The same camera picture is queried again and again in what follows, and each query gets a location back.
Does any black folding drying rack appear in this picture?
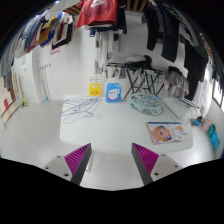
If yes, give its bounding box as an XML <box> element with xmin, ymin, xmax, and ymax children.
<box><xmin>107</xmin><ymin>63</ymin><xmax>164</xmax><ymax>99</ymax></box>

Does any red hanging shirt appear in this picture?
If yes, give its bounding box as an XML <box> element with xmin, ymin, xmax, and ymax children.
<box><xmin>76</xmin><ymin>0</ymin><xmax>118</xmax><ymax>27</ymax></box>

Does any pile of wire hangers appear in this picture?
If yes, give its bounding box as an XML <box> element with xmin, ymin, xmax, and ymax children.
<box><xmin>61</xmin><ymin>96</ymin><xmax>103</xmax><ymax>124</ymax></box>

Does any row of hanging clothes left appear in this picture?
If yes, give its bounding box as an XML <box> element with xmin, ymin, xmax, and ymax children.
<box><xmin>0</xmin><ymin>9</ymin><xmax>76</xmax><ymax>78</ymax></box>

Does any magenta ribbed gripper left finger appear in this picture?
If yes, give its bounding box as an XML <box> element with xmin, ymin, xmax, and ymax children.
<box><xmin>64</xmin><ymin>143</ymin><xmax>92</xmax><ymax>185</ymax></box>

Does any white table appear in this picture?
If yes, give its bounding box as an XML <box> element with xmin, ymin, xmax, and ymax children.
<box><xmin>60</xmin><ymin>95</ymin><xmax>193</xmax><ymax>153</ymax></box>

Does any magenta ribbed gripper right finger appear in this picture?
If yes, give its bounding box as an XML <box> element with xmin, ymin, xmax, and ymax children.
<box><xmin>131</xmin><ymin>143</ymin><xmax>159</xmax><ymax>185</ymax></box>

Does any black hanging garment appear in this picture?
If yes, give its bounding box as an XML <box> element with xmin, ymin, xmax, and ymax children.
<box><xmin>157</xmin><ymin>2</ymin><xmax>179</xmax><ymax>63</ymax></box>

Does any yellow plastic bag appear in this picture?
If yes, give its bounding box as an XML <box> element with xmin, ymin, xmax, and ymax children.
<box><xmin>89</xmin><ymin>77</ymin><xmax>101</xmax><ymax>96</ymax></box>

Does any blue detergent bottle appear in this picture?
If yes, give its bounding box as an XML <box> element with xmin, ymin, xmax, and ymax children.
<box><xmin>106</xmin><ymin>82</ymin><xmax>122</xmax><ymax>103</ymax></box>

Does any grey cloth on rack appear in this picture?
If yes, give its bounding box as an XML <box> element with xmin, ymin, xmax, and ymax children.
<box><xmin>163</xmin><ymin>67</ymin><xmax>189</xmax><ymax>98</ymax></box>

